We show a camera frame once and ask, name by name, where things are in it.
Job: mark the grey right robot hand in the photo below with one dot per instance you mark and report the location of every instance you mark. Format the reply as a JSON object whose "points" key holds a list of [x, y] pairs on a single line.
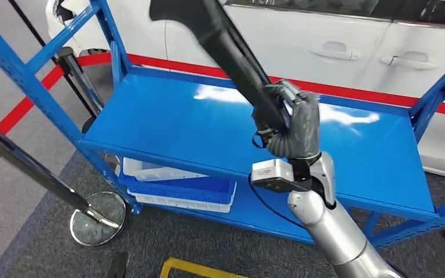
{"points": [[305, 126]]}

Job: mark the black plastic plate holder part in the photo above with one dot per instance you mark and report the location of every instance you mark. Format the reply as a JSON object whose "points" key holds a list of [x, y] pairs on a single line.
{"points": [[222, 42]]}

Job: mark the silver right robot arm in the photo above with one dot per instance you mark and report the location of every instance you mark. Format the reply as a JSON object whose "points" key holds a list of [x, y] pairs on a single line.
{"points": [[334, 230]]}

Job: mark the white car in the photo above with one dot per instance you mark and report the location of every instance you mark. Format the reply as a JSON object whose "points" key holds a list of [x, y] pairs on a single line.
{"points": [[341, 27]]}

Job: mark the blue plastic crate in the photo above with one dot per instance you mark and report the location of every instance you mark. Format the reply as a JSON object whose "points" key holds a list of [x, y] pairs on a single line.
{"points": [[191, 190]]}

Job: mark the white plastic crate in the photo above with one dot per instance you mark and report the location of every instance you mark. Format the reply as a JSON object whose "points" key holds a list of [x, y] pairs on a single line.
{"points": [[184, 205]]}

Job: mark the red barrier belt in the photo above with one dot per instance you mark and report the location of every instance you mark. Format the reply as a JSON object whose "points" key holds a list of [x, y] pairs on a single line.
{"points": [[168, 65], [23, 107]]}

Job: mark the translucent white plastic bin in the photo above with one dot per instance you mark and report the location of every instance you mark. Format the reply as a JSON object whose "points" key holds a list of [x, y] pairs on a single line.
{"points": [[145, 172]]}

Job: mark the yellow floor tape square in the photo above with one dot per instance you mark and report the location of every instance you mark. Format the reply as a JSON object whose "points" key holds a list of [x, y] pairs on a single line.
{"points": [[176, 264]]}

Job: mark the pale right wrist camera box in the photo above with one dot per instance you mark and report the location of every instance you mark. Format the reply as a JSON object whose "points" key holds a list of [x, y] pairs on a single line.
{"points": [[272, 172]]}

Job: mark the chrome stanchion post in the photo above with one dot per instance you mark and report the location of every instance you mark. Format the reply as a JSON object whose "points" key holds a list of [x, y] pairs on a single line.
{"points": [[34, 169], [76, 73]]}

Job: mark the black stanchion post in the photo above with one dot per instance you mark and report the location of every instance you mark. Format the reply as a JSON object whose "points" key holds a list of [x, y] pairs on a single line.
{"points": [[34, 33]]}

